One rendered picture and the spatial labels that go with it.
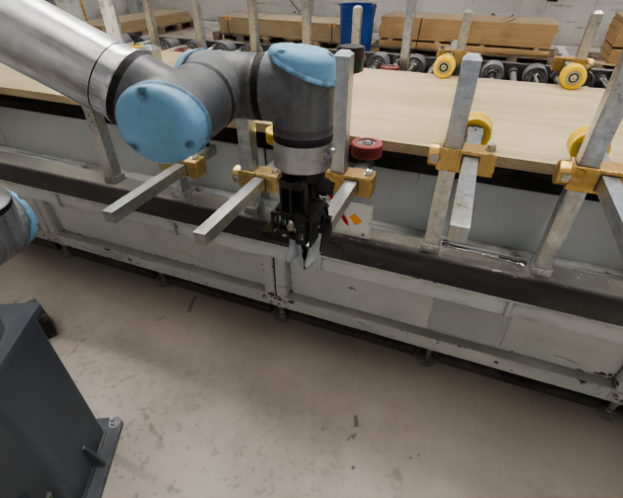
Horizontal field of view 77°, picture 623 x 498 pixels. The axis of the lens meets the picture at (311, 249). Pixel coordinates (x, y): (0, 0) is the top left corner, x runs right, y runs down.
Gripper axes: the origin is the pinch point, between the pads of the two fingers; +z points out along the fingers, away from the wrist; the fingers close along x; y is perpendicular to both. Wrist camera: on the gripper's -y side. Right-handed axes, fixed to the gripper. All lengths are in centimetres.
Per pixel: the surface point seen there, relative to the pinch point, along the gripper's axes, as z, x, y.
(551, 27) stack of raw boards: 12, 95, -618
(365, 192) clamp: -1.8, 3.3, -28.7
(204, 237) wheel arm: 1.3, -23.8, -0.6
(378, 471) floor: 82, 21, -9
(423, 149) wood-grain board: -7.8, 13.3, -46.3
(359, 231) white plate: 9.9, 2.7, -29.1
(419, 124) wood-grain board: -9, 10, -61
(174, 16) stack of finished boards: 38, -589, -710
